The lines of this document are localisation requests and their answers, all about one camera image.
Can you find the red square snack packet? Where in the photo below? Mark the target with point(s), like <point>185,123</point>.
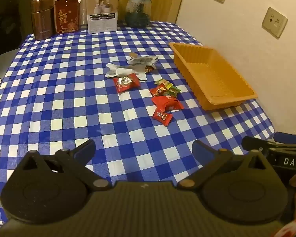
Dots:
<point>166,102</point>

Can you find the green candy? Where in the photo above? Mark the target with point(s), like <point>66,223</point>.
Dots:
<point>175,90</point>

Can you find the brown tin canister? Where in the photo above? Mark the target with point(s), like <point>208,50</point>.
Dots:
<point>42,19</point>

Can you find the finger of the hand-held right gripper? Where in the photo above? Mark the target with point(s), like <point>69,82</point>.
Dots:
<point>255,144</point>
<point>286,137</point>

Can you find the glass jar with dark contents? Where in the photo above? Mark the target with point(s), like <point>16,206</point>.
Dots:
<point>138,12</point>

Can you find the person's right forearm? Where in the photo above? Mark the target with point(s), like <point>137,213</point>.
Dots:
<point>294,229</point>

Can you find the clear glass vessel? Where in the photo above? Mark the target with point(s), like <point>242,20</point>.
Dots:
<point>83,9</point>

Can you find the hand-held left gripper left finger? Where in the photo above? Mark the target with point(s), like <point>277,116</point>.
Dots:
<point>85,151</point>

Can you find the white carton box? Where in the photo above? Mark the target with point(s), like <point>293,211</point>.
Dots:
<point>102,12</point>

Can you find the red tin box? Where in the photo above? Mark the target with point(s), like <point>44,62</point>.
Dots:
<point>66,17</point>

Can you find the yellow candy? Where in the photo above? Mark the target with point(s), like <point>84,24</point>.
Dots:
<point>162,83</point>

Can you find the orange plastic tray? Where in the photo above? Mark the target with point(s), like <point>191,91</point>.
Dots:
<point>212,76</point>

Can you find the beige network wall socket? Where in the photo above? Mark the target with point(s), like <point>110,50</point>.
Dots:
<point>274,22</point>

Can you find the silver snack packet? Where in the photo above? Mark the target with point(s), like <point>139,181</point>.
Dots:
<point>143,58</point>
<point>143,68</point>

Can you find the white snack packet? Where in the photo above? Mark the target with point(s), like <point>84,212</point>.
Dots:
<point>120,71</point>

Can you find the blue white checkered tablecloth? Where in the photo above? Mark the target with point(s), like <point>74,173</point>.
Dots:
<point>64,98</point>

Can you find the black panel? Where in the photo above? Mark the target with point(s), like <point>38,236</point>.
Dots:
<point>7,22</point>

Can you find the small red candy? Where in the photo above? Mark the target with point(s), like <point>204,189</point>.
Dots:
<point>162,117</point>
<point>159,90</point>

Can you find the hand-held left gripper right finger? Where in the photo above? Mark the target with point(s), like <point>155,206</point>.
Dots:
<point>202,151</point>

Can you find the red foil snack packet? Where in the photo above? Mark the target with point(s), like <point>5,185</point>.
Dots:
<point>126,82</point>

